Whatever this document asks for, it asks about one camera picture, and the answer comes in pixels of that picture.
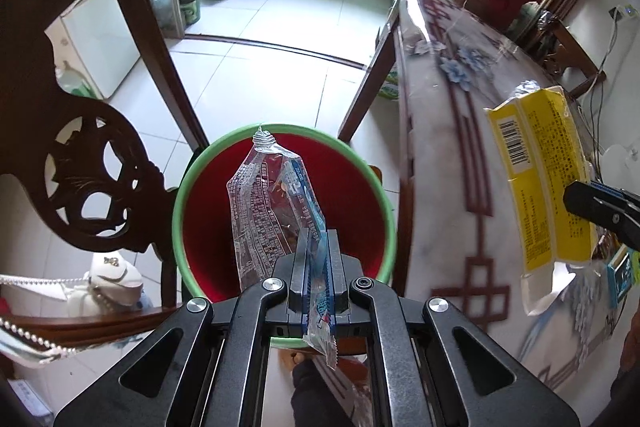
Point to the white wall socket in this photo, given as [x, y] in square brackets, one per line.
[625, 12]

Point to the white appliance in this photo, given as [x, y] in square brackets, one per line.
[620, 162]

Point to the yellow snack bag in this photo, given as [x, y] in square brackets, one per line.
[545, 167]

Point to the table with patterned cloth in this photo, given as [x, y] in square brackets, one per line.
[450, 147]

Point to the blue small packet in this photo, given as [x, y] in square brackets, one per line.
[622, 277]

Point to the dark green trash bin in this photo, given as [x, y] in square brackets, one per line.
[190, 4]

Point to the green package under table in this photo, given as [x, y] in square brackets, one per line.
[389, 84]

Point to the red bucket with green rim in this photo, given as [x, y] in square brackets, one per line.
[350, 202]

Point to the green plastic bottle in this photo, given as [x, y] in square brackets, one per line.
[75, 82]

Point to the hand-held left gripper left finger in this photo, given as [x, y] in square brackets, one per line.
[297, 292]

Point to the brown wooden chair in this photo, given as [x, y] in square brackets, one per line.
[570, 52]

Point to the white refrigerator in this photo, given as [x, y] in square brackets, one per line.
[95, 37]

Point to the dark carved wooden chair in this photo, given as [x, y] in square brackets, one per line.
[75, 57]

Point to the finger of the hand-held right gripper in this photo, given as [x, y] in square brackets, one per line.
[600, 212]
[612, 191]

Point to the clear blue-edged snack wrapper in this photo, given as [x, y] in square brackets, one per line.
[265, 217]

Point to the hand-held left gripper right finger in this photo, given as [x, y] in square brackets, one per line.
[334, 277]

